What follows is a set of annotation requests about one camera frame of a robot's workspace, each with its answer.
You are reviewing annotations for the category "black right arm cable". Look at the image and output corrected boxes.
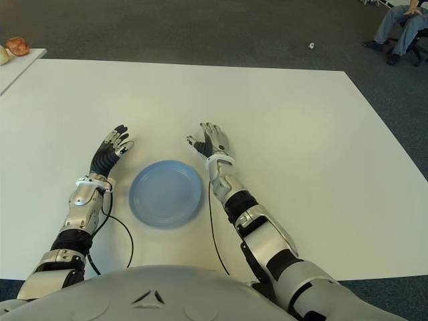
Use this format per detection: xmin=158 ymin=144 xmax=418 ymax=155
xmin=207 ymin=182 xmax=231 ymax=277

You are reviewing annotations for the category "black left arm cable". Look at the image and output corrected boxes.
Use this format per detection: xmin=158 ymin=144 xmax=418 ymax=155
xmin=87 ymin=192 xmax=134 ymax=277

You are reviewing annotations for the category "reddish brown round fruit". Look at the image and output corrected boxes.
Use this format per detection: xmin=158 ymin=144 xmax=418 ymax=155
xmin=5 ymin=37 xmax=30 ymax=56

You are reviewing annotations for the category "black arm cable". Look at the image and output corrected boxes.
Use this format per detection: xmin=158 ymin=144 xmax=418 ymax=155
xmin=207 ymin=182 xmax=231 ymax=277
xmin=87 ymin=192 xmax=134 ymax=277

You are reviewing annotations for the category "seated person in jeans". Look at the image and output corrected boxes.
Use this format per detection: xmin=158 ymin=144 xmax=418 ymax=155
xmin=363 ymin=0 xmax=428 ymax=66

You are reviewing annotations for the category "white frame on floor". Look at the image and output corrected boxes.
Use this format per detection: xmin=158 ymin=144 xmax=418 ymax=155
xmin=359 ymin=0 xmax=394 ymax=8

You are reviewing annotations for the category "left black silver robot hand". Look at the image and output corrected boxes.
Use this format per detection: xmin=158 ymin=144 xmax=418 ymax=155
xmin=89 ymin=124 xmax=135 ymax=177

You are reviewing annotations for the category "white side table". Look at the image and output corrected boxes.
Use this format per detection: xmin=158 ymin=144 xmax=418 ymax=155
xmin=0 ymin=48 xmax=47 ymax=96

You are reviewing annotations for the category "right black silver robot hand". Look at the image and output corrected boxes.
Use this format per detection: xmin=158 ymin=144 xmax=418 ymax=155
xmin=186 ymin=122 xmax=231 ymax=158

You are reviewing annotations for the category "light blue round plate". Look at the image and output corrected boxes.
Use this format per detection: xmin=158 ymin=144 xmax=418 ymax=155
xmin=128 ymin=160 xmax=203 ymax=230

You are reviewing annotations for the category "black office chair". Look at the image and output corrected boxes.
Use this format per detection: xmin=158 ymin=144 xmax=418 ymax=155
xmin=387 ymin=19 xmax=428 ymax=68

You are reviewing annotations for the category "grey robot torso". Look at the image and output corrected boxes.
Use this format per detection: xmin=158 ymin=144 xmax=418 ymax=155
xmin=0 ymin=265 xmax=292 ymax=321

